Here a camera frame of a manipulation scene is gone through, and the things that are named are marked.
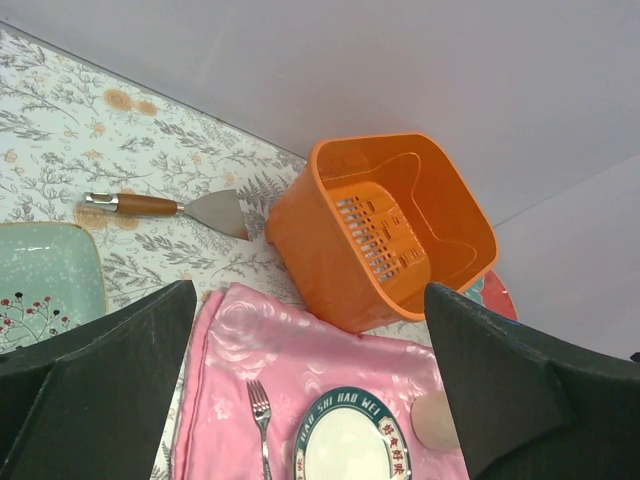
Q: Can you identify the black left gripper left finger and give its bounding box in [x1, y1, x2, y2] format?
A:
[1, 281, 197, 479]

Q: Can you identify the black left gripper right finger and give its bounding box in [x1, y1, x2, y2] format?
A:
[424, 283, 639, 479]

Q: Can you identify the red teal floral plate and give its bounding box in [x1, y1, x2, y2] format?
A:
[463, 270, 518, 321]

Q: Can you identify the orange plastic bin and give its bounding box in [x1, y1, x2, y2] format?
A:
[266, 133, 499, 334]

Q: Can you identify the beige enamel mug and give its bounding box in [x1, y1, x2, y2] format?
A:
[411, 391, 460, 451]

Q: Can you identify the green rectangular ceramic plate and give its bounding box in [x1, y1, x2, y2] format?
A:
[0, 222, 107, 354]

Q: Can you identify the silver fork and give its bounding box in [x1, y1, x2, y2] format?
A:
[247, 380, 272, 480]

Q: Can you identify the pink satin placemat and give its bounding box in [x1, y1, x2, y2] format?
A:
[171, 283, 468, 479]

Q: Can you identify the green rimmed white plate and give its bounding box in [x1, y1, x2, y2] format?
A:
[291, 386, 413, 480]

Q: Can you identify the wooden handled metal spatula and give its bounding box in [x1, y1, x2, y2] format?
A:
[84, 189, 249, 240]

